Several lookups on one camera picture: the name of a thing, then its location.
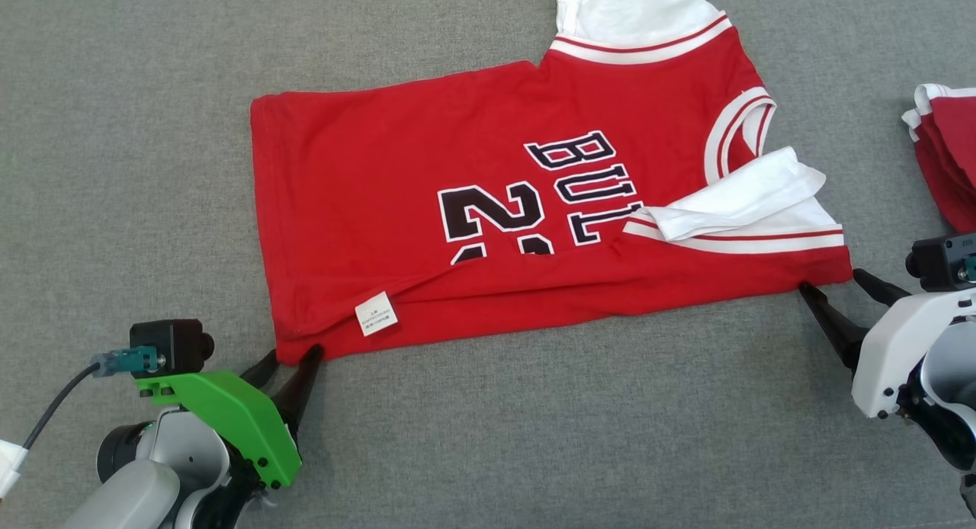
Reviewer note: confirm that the red shorts with white stripes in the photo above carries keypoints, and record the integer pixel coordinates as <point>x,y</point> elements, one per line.
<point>953,155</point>

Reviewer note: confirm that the red basketball jersey white sleeves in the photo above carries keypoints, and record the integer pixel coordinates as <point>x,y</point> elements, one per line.
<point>396,171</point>

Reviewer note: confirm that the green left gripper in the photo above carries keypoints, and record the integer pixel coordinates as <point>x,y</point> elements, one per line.
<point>236,415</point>

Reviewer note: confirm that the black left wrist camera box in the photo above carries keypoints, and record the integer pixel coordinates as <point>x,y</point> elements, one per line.
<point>171,346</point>

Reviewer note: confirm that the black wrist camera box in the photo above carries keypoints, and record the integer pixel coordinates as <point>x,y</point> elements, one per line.
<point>942,261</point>
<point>171,346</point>

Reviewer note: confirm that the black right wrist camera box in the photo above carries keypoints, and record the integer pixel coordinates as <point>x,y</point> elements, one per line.
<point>942,261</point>

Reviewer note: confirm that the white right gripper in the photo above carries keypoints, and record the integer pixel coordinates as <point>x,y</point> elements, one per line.
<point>888,346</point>

